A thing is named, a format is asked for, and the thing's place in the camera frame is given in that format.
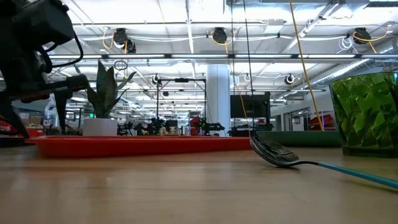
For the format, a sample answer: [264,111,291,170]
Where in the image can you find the red bin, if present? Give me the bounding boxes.
[26,127,46,138]

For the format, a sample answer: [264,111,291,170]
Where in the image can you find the green snake plant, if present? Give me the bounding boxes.
[85,60,137,119]

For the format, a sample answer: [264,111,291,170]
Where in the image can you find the teal round plate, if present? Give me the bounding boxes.
[253,130,343,148]

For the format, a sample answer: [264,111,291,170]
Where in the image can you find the black background rig frame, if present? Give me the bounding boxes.
[155,77,208,121]

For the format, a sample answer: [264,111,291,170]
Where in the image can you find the red plastic tray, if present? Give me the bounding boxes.
[25,135,253,159]

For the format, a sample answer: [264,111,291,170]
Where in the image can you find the shelf with red bins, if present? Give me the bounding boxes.
[307,110,337,131]

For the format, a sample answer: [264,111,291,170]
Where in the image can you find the long ceiling light strip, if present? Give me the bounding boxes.
[48,53,398,60]

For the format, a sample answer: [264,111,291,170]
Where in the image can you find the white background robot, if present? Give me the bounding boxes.
[44,93,58,125]

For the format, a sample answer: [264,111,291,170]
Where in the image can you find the black hanging cable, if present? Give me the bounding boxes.
[242,0,256,138]
[230,0,234,94]

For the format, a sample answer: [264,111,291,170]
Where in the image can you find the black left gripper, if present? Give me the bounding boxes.
[0,46,91,139]

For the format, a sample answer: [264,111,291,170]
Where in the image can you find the white plant pot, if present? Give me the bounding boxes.
[82,117,119,137]

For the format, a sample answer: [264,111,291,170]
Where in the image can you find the cardboard boxes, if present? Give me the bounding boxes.
[18,113,41,125]

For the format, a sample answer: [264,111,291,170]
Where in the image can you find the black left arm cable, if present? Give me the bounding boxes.
[37,30,85,75]

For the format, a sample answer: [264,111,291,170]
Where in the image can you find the silver ceiling duct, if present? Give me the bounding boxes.
[310,57,398,88]

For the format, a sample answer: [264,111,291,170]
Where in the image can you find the white building column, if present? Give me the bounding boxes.
[206,64,231,137]

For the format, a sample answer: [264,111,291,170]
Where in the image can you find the yellow hanging cable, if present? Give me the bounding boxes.
[238,90,251,138]
[289,0,325,131]

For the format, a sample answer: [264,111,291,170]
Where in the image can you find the black monitor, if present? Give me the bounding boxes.
[229,92,271,119]

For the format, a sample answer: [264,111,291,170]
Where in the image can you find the spoon with teal handle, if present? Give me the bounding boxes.
[249,136,398,190]

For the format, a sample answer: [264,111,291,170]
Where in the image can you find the green faceted glass cup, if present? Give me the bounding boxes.
[328,72,398,158]

